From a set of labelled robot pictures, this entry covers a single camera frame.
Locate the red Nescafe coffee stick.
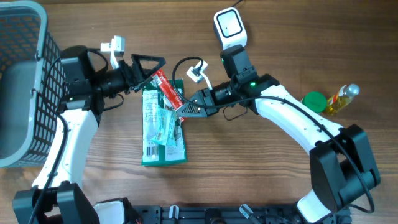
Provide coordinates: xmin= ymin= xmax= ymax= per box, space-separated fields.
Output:
xmin=151 ymin=69 xmax=183 ymax=112

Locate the green lid seasoning jar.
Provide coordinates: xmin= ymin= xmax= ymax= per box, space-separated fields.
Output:
xmin=300 ymin=91 xmax=327 ymax=114

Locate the yellow oil bottle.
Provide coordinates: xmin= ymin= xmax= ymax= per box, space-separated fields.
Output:
xmin=323 ymin=83 xmax=360 ymax=116

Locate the mint green wipes sachet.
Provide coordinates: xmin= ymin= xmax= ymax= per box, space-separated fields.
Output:
xmin=150 ymin=107 xmax=178 ymax=146

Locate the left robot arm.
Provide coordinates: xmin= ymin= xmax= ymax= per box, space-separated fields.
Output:
xmin=12 ymin=45 xmax=165 ymax=223

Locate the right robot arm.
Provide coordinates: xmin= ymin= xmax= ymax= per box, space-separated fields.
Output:
xmin=177 ymin=45 xmax=381 ymax=223

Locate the white barcode scanner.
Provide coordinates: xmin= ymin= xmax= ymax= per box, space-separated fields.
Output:
xmin=213 ymin=7 xmax=248 ymax=50

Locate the grey plastic mesh basket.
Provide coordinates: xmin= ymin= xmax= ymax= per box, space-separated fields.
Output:
xmin=1 ymin=1 xmax=65 ymax=167

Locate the left camera black cable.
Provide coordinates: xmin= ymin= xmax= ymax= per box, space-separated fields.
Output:
xmin=27 ymin=48 xmax=109 ymax=224

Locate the camera black cable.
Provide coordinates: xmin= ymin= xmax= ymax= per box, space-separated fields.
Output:
xmin=171 ymin=56 xmax=376 ymax=214
xmin=27 ymin=48 xmax=109 ymax=224

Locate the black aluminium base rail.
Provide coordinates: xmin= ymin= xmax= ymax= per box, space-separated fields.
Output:
xmin=133 ymin=204 xmax=306 ymax=224

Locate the right camera black cable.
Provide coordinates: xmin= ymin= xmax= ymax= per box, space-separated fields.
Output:
xmin=171 ymin=56 xmax=376 ymax=214

